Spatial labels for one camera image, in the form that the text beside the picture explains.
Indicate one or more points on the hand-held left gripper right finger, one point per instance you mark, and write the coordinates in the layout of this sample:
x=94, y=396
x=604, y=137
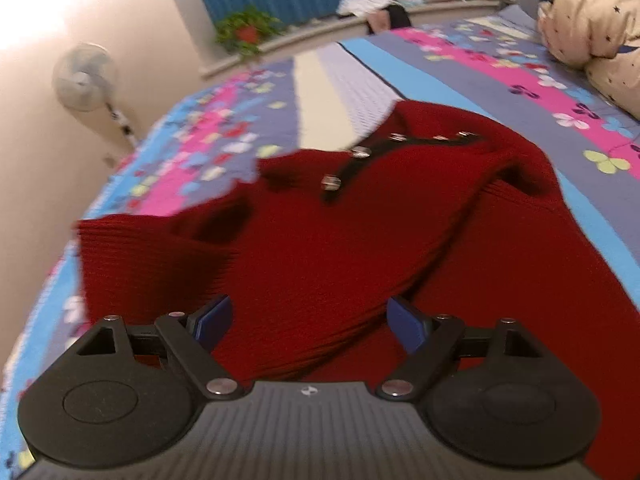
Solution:
x=407, y=326

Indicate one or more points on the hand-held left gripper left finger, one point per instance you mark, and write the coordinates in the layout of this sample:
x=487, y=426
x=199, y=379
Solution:
x=215, y=321

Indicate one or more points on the red knit sweater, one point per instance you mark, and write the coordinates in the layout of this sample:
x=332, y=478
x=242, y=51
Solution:
x=325, y=260

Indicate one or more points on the floral striped bedsheet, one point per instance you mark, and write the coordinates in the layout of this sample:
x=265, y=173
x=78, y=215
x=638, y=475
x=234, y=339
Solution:
x=340, y=90

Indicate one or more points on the white standing fan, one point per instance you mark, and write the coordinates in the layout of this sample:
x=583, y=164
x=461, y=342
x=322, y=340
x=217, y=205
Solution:
x=82, y=77

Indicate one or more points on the potted green plant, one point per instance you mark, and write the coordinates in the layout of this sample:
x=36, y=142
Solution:
x=247, y=27

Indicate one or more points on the white windowsill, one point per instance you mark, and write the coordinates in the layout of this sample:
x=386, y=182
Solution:
x=310, y=32

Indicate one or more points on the black and pink bag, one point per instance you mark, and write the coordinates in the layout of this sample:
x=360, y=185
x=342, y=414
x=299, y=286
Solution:
x=387, y=19

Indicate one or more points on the white cloth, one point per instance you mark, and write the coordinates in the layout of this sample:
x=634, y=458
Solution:
x=362, y=2

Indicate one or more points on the cream star print quilt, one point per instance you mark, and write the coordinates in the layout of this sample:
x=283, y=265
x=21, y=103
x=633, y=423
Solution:
x=590, y=15

